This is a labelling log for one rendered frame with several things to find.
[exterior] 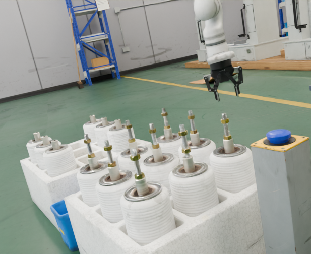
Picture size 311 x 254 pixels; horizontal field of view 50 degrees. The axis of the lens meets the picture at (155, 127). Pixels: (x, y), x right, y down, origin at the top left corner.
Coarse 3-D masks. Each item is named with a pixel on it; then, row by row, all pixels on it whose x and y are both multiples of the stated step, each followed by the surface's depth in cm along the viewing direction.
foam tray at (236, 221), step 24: (240, 192) 72; (72, 216) 86; (96, 216) 74; (216, 216) 65; (240, 216) 69; (96, 240) 74; (120, 240) 63; (168, 240) 60; (192, 240) 62; (216, 240) 66; (240, 240) 70
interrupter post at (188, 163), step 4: (184, 156) 70; (192, 156) 69; (184, 160) 69; (188, 160) 69; (192, 160) 69; (184, 164) 70; (188, 164) 69; (192, 164) 69; (184, 168) 70; (188, 168) 69; (192, 168) 69
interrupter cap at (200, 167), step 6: (198, 162) 73; (174, 168) 72; (180, 168) 72; (198, 168) 70; (204, 168) 69; (174, 174) 69; (180, 174) 68; (186, 174) 68; (192, 174) 67; (198, 174) 67
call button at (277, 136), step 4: (268, 132) 59; (272, 132) 59; (276, 132) 58; (280, 132) 58; (284, 132) 57; (288, 132) 57; (268, 136) 58; (272, 136) 57; (276, 136) 57; (280, 136) 56; (284, 136) 56; (288, 136) 56; (272, 140) 57; (276, 140) 57; (280, 140) 56; (284, 140) 57; (288, 140) 57
